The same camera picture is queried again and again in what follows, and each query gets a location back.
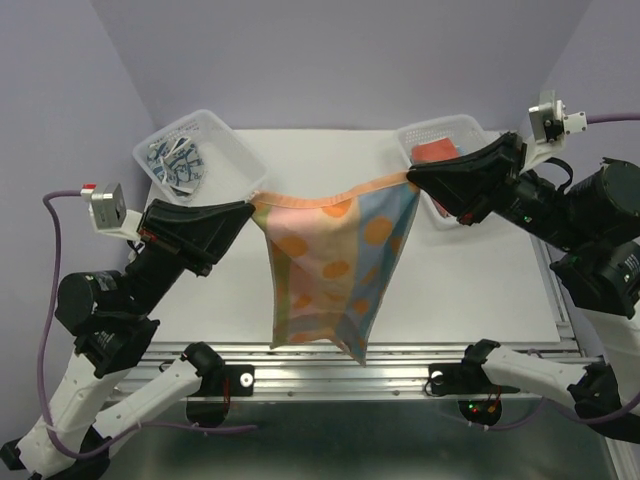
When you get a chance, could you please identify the white basket with towels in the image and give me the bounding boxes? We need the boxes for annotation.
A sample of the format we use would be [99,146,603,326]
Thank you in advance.
[132,110,269,206]

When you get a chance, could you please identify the white empty plastic basket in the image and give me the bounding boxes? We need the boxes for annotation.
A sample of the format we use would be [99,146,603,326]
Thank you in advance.
[394,114,527,238]

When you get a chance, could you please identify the small patterned towels in basket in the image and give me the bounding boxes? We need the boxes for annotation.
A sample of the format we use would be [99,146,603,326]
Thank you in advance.
[146,136,206,199]

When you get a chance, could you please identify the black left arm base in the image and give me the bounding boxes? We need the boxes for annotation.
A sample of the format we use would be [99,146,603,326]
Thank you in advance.
[190,364,255,398]

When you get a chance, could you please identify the pastel orange dot towel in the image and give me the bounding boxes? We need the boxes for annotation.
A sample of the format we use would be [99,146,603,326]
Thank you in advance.
[250,172,420,365]

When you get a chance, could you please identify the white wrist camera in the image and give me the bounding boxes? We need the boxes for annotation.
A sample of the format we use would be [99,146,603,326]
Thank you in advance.
[526,90,587,165]
[81,183,142,241]

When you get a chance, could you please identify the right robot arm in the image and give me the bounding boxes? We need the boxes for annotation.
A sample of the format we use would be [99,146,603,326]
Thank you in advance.
[407,132,639,443]

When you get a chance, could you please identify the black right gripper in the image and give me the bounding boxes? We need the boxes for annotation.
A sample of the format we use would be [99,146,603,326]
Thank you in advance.
[408,129,586,250]

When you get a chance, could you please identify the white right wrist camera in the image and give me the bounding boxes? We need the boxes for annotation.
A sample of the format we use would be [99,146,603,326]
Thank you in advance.
[526,90,587,165]

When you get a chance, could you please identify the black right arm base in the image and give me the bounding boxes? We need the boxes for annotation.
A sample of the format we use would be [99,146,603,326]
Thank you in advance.
[423,363,520,397]

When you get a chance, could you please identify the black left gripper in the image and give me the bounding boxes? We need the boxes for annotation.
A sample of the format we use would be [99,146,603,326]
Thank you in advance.
[133,193,262,312]

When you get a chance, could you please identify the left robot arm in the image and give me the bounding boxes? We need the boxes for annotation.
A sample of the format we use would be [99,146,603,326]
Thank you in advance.
[1,186,254,479]

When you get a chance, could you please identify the aluminium mounting rail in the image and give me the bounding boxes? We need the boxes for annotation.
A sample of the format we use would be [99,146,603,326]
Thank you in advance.
[114,342,616,404]

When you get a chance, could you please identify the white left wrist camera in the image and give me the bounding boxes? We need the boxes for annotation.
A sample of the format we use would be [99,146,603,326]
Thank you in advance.
[81,183,142,241]

